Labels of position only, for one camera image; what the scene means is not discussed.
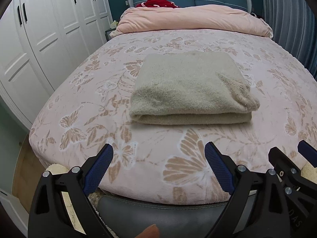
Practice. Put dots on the white wardrobe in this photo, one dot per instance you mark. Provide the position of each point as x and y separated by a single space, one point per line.
42 43

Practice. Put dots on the cream knit sweater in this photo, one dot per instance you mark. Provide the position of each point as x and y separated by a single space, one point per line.
192 88

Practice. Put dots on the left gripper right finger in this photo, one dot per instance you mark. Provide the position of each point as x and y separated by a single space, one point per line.
257 205

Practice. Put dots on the grey curtain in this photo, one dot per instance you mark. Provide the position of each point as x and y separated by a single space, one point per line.
294 28

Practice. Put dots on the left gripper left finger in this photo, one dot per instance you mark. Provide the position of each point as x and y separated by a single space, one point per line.
40 224

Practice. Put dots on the pink folded duvet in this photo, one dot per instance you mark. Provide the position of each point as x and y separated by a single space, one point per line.
217 17

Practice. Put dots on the dark grey bed base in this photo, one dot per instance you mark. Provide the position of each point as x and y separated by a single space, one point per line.
128 217

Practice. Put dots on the pink butterfly bedspread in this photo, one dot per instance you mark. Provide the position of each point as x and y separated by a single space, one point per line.
167 163

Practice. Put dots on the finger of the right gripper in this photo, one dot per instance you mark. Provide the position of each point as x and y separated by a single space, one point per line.
308 152
300 192

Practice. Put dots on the red garment on bed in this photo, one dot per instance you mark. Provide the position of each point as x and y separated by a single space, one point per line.
157 4

